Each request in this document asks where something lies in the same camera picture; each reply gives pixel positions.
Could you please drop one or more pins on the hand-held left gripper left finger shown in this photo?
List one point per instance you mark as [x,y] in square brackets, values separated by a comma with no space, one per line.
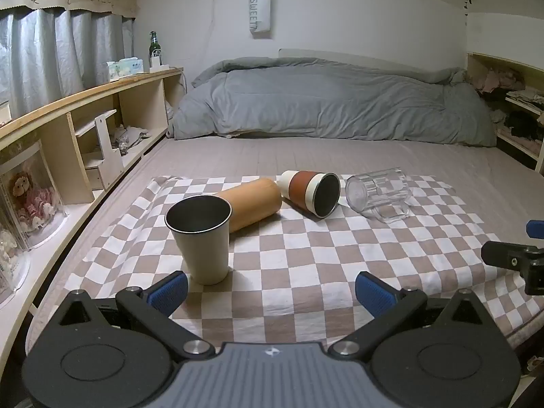
[170,294]

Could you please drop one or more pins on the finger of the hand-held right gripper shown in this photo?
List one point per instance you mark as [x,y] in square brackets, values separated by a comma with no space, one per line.
[510,255]
[536,228]

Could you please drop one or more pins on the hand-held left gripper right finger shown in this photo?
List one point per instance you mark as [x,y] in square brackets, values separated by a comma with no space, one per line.
[374,295]

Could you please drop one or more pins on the clear glass mug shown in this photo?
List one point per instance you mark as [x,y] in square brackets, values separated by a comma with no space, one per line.
[376,191]

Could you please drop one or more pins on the orange cylindrical cup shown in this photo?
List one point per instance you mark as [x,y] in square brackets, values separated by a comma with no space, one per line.
[255,204]

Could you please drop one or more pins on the brown and white cup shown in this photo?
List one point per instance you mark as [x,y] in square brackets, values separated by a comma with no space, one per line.
[299,189]

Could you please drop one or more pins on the cream steel cup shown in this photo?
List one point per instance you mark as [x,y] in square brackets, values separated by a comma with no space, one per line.
[204,255]

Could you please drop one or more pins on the brown checkered cloth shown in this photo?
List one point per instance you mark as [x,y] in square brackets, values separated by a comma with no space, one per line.
[297,255]

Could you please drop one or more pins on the dark folded clothes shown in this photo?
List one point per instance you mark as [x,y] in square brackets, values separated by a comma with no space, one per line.
[522,125]

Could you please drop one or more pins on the beige folded clothes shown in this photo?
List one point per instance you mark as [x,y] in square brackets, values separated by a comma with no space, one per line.
[525,97]

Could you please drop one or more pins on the pink folded clothes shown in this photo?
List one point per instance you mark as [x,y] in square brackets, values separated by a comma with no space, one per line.
[497,78]

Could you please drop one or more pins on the small wooden stand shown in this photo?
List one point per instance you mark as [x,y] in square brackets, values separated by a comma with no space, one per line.
[106,148]

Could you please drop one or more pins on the clear display case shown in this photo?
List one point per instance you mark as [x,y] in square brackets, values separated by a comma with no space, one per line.
[10,263]

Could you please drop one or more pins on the grey crumpled cloth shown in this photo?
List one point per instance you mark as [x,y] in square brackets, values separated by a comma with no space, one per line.
[134,134]

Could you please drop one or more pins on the doll in clear case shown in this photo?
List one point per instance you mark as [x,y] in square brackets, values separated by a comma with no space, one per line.
[29,195]

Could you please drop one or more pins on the wooden clothes shelf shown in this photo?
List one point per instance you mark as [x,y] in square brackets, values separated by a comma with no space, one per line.
[476,68]

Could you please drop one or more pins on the grey duvet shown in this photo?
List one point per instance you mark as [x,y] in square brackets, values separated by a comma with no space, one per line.
[331,102]

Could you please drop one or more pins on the long wooden bedside shelf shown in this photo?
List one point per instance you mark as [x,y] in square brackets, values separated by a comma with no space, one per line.
[55,108]

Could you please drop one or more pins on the green tissue box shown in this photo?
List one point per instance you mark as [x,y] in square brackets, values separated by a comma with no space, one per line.
[125,69]

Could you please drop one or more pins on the white small box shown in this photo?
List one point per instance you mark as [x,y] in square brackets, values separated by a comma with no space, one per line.
[156,63]

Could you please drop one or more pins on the green glass bottle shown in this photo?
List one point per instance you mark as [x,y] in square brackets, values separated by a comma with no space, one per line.
[154,44]

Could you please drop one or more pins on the grey curtain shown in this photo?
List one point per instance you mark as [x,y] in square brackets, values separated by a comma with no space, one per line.
[42,59]

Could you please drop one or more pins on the white hanging bag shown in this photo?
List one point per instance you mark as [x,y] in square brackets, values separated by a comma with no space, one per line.
[259,8]

